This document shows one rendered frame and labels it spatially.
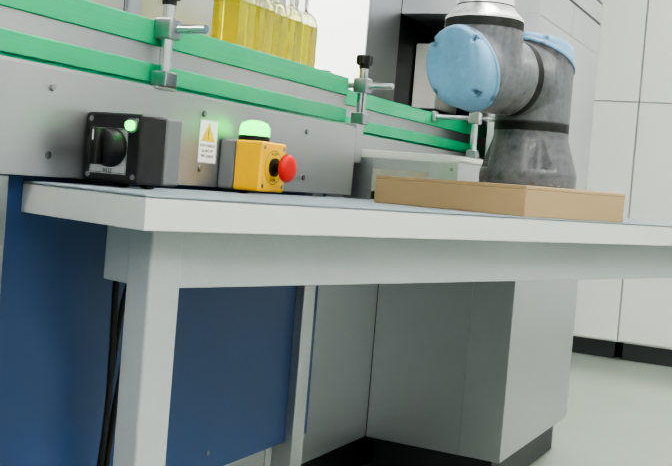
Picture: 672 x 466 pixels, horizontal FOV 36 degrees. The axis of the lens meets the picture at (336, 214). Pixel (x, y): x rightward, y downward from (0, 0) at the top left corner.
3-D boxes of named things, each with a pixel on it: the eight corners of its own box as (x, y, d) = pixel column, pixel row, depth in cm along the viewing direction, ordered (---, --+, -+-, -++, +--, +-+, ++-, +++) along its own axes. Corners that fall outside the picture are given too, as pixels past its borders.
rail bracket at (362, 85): (310, 122, 192) (316, 55, 192) (393, 126, 185) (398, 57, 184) (303, 120, 189) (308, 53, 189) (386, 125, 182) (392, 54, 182)
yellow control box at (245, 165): (241, 192, 151) (245, 141, 151) (286, 196, 147) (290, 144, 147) (215, 190, 145) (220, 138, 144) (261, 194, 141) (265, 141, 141)
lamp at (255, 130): (248, 141, 149) (250, 120, 149) (275, 143, 147) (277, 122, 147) (232, 139, 145) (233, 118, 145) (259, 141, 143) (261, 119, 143)
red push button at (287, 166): (279, 154, 146) (299, 155, 145) (276, 181, 146) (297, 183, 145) (264, 152, 143) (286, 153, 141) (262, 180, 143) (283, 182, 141)
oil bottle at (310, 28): (285, 124, 198) (294, 13, 198) (311, 125, 196) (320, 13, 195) (271, 121, 193) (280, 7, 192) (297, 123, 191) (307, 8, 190)
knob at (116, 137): (94, 165, 118) (74, 164, 115) (97, 126, 118) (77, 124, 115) (125, 168, 116) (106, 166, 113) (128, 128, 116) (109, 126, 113)
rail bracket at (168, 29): (163, 91, 135) (171, -11, 134) (210, 93, 131) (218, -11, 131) (145, 88, 131) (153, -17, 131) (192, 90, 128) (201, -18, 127)
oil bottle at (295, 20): (270, 121, 193) (279, 7, 192) (296, 123, 191) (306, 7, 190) (255, 118, 188) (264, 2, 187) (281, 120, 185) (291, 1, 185)
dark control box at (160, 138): (124, 185, 126) (130, 117, 126) (178, 190, 123) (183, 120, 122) (80, 183, 119) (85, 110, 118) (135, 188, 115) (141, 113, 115)
